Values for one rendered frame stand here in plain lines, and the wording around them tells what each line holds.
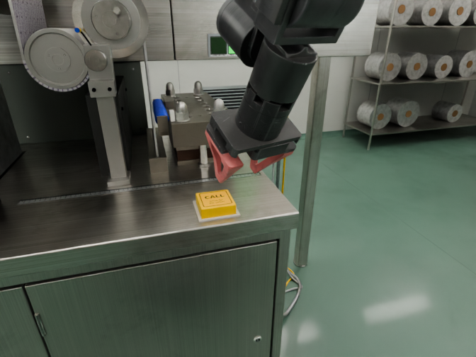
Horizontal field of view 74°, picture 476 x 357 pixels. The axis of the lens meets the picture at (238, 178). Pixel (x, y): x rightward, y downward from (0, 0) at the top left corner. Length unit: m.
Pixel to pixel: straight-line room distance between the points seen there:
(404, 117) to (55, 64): 3.85
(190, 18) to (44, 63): 0.49
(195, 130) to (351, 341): 1.19
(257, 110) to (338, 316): 1.44
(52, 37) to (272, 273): 0.69
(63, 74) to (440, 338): 1.73
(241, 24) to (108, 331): 0.64
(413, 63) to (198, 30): 3.25
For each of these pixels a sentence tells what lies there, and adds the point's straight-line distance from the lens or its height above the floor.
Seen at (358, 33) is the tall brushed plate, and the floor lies 1.22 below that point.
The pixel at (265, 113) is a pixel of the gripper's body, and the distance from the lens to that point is 0.35.
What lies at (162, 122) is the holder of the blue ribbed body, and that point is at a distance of 0.82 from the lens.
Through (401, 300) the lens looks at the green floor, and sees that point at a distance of 1.89.
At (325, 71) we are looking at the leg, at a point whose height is 1.07.
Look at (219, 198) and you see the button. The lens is 0.64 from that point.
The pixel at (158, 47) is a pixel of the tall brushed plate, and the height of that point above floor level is 1.18.
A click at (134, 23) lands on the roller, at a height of 1.24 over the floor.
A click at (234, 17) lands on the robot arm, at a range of 0.38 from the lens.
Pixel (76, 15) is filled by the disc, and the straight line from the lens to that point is 0.79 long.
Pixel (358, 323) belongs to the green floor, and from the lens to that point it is 1.70.
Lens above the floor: 1.23
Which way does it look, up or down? 25 degrees down
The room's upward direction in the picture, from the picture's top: straight up
